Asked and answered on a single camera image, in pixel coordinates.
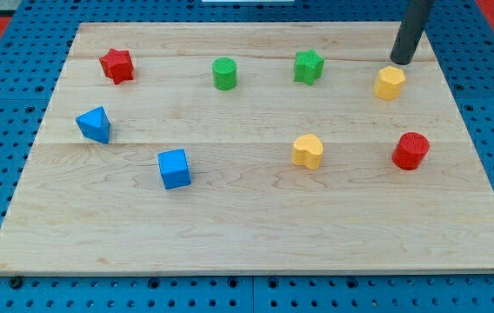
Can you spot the blue cube block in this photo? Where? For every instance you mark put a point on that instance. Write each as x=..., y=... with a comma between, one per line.
x=174, y=168

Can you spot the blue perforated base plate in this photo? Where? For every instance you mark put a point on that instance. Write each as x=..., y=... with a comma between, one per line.
x=32, y=53

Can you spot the yellow heart block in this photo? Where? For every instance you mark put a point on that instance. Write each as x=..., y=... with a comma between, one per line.
x=307, y=151

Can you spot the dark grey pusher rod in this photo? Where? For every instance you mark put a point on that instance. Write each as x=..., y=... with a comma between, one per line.
x=410, y=31

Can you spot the green cylinder block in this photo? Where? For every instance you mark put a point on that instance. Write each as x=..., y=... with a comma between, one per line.
x=224, y=70

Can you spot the yellow hexagon block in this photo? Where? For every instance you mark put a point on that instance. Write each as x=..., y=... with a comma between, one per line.
x=389, y=83

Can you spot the blue triangle block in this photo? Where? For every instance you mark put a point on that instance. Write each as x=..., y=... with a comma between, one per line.
x=95, y=125

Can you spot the red cylinder block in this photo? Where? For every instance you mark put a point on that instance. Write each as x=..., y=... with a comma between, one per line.
x=410, y=151

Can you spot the green star block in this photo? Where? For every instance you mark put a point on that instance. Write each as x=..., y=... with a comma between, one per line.
x=308, y=66

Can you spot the red star block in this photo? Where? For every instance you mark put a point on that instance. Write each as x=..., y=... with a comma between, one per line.
x=117, y=65

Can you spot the wooden board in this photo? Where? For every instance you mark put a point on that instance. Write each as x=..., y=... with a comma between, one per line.
x=84, y=208

